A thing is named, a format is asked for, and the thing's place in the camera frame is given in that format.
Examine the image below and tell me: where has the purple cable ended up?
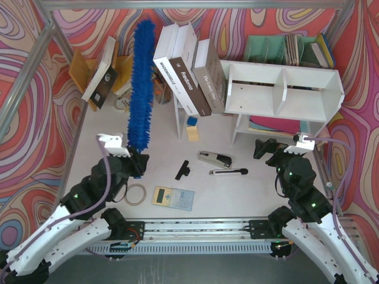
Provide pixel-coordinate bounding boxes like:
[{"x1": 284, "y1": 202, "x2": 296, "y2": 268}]
[
  {"x1": 307, "y1": 136, "x2": 377, "y2": 279},
  {"x1": 0, "y1": 137, "x2": 113, "y2": 279}
]

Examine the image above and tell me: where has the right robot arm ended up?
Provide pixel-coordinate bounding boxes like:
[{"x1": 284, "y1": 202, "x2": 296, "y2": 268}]
[{"x1": 253, "y1": 134, "x2": 378, "y2": 283}]

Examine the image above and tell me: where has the green desk organizer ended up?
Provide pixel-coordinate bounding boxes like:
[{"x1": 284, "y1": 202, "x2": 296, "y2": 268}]
[{"x1": 243, "y1": 34, "x2": 336, "y2": 69}]

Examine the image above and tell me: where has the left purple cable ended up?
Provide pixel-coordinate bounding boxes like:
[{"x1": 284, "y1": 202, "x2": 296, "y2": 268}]
[{"x1": 0, "y1": 137, "x2": 113, "y2": 279}]

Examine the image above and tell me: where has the beige black stapler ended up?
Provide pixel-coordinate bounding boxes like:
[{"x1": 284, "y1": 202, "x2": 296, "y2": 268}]
[{"x1": 198, "y1": 151, "x2": 232, "y2": 169}]

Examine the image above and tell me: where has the yellow wooden book rack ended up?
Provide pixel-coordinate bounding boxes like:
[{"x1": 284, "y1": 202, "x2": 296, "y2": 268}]
[{"x1": 69, "y1": 41, "x2": 132, "y2": 111}]

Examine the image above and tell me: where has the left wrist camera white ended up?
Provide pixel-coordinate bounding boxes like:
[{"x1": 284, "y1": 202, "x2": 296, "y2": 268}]
[{"x1": 97, "y1": 133, "x2": 131, "y2": 157}]

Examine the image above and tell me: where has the pink toy pig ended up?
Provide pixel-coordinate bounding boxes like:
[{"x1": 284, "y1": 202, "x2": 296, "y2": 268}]
[{"x1": 316, "y1": 127, "x2": 330, "y2": 150}]

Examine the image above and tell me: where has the brown Fredonia book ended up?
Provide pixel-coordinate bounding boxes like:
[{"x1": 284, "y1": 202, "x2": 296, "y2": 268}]
[{"x1": 169, "y1": 23, "x2": 211, "y2": 117}]

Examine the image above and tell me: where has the blue microfiber duster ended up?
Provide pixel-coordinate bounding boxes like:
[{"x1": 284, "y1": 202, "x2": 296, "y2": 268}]
[{"x1": 127, "y1": 19, "x2": 155, "y2": 153}]

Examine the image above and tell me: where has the yellow sticky note pad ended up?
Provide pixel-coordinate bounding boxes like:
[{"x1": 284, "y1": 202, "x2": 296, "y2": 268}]
[{"x1": 186, "y1": 126, "x2": 199, "y2": 142}]

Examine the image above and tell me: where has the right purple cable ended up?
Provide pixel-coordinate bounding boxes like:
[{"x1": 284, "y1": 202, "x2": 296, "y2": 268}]
[{"x1": 307, "y1": 136, "x2": 377, "y2": 279}]

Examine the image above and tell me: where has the blue small box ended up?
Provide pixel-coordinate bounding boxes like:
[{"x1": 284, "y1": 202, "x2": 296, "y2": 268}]
[{"x1": 187, "y1": 117, "x2": 198, "y2": 127}]

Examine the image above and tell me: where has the white bookshelf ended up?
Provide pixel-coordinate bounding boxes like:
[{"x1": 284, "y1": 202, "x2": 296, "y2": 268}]
[{"x1": 174, "y1": 59, "x2": 346, "y2": 146}]

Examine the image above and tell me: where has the yellow books stack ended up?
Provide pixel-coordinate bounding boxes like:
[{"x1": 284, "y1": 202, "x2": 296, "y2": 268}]
[{"x1": 113, "y1": 54, "x2": 133, "y2": 97}]

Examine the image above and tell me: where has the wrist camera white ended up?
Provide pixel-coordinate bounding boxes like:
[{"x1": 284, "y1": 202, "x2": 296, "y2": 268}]
[
  {"x1": 97, "y1": 133, "x2": 131, "y2": 157},
  {"x1": 284, "y1": 133, "x2": 315, "y2": 155}
]

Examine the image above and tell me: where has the tape roll ring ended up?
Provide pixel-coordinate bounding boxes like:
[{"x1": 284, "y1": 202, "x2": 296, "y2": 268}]
[{"x1": 123, "y1": 183, "x2": 147, "y2": 206}]

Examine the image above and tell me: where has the calculator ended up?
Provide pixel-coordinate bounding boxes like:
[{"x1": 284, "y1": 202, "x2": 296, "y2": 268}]
[{"x1": 152, "y1": 186, "x2": 195, "y2": 211}]

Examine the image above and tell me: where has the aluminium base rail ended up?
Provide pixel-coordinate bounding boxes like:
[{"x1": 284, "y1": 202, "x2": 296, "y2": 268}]
[{"x1": 35, "y1": 217, "x2": 361, "y2": 255}]

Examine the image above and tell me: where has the grey Lonely Ones book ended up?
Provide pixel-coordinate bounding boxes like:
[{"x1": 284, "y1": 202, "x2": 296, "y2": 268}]
[{"x1": 192, "y1": 38, "x2": 227, "y2": 114}]

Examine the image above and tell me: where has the white Mademoiselle book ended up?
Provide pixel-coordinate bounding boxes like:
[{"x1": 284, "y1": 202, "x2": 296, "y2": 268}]
[{"x1": 153, "y1": 24, "x2": 198, "y2": 115}]

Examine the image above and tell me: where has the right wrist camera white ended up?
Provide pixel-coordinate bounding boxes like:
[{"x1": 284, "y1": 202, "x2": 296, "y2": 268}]
[{"x1": 284, "y1": 133, "x2": 315, "y2": 155}]

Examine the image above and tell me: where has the black white book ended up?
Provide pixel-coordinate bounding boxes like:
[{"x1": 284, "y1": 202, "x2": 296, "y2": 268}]
[{"x1": 82, "y1": 36, "x2": 118, "y2": 109}]

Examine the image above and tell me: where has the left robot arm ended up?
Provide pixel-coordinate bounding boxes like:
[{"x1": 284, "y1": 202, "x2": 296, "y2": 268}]
[{"x1": 1, "y1": 147, "x2": 149, "y2": 283}]

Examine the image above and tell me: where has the white box cutter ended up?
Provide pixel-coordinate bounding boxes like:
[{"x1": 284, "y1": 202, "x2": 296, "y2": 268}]
[{"x1": 209, "y1": 168, "x2": 249, "y2": 176}]

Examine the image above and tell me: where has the key ring with padlock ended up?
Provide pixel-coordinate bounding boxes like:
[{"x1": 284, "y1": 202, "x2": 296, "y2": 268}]
[{"x1": 114, "y1": 96, "x2": 131, "y2": 112}]

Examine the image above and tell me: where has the black binder clip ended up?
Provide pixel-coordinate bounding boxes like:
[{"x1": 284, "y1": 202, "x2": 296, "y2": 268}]
[{"x1": 175, "y1": 160, "x2": 191, "y2": 180}]

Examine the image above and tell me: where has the coloured paper stack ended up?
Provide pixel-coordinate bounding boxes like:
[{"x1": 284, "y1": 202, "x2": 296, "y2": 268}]
[{"x1": 249, "y1": 115, "x2": 309, "y2": 137}]

